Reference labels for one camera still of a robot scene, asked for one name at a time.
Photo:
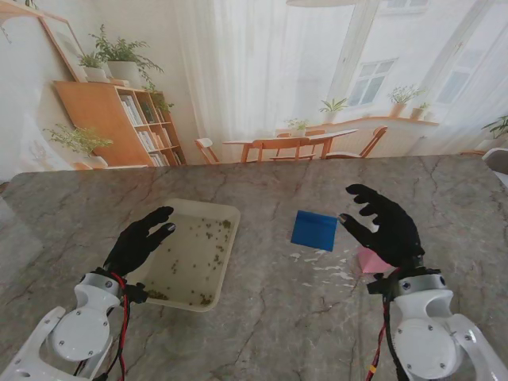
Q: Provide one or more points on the cream baking tray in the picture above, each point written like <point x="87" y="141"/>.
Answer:
<point x="198" y="258"/>

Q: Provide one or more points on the pink square jar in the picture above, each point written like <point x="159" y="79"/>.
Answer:
<point x="369" y="262"/>

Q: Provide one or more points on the green bean heap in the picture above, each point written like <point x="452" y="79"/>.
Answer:
<point x="156" y="294"/>
<point x="226" y="223"/>
<point x="205" y="301"/>

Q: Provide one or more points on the printed room scene backdrop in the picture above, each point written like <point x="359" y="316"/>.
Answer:
<point x="246" y="79"/>

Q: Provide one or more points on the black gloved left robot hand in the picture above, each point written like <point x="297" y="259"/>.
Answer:
<point x="135" y="242"/>

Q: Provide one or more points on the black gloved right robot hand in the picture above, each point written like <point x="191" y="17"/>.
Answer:
<point x="393" y="230"/>

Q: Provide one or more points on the blue plastic scraper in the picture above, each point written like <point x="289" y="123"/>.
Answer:
<point x="313" y="232"/>

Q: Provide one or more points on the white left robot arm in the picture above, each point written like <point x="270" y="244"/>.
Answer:
<point x="83" y="329"/>

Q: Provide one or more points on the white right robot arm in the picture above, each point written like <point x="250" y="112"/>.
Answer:
<point x="420" y="329"/>

